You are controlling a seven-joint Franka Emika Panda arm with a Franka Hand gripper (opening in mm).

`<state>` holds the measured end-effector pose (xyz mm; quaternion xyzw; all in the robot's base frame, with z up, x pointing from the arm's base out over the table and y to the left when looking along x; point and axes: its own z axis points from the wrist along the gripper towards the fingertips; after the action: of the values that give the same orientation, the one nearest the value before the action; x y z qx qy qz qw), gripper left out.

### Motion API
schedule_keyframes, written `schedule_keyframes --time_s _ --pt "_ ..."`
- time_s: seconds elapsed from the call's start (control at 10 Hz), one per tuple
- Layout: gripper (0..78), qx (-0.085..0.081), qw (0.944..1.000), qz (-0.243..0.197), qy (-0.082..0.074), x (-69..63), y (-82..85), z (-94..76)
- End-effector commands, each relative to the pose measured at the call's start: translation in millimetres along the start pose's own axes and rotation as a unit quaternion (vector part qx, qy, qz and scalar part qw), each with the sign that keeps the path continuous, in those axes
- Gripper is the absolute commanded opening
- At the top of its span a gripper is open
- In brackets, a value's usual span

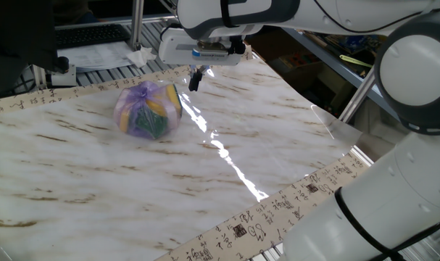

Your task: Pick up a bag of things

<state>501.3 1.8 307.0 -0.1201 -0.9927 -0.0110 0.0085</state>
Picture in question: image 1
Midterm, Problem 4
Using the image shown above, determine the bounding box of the slanted aluminium profile post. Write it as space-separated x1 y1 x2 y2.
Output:
337 67 377 124

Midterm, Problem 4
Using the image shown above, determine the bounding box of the upright aluminium profile post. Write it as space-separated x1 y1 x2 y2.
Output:
130 0 145 51

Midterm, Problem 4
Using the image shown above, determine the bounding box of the black forearm strap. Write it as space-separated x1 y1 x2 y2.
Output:
219 0 241 28

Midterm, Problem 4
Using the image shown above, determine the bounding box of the black cable tie band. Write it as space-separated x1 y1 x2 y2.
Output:
334 186 409 261

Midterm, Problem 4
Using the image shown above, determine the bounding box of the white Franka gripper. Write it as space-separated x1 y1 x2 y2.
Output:
157 28 243 92

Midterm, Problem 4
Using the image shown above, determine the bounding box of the purple plastic bag of items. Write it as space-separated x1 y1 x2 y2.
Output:
112 80 183 141

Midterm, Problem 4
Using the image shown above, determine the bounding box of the black computer keyboard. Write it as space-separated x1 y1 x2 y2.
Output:
54 23 131 50

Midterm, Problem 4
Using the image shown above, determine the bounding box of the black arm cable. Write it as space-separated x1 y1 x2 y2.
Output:
312 0 440 37

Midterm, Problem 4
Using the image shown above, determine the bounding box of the yellow-green flat tool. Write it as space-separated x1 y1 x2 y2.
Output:
339 54 373 69

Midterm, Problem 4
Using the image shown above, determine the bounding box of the crumpled white tissue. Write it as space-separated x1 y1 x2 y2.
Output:
126 46 157 69

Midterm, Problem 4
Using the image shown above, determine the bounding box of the beige calligraphy print cloth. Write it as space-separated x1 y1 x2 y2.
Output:
0 45 373 261

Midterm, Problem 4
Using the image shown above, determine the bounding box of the black monitor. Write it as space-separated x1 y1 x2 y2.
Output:
0 0 59 94

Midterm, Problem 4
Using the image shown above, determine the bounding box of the grey metal shelf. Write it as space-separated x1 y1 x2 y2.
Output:
283 28 402 120

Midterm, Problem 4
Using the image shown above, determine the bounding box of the horizontal aluminium profile bar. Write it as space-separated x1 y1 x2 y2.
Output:
54 13 177 30

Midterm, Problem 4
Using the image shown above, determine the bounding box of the white mount with black knob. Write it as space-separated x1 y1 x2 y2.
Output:
45 56 78 88

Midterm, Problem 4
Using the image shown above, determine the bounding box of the glossy marble pattern sheet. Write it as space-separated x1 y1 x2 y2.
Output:
0 57 364 261

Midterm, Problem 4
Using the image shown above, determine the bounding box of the white printed paper stack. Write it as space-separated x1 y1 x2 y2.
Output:
57 41 141 73

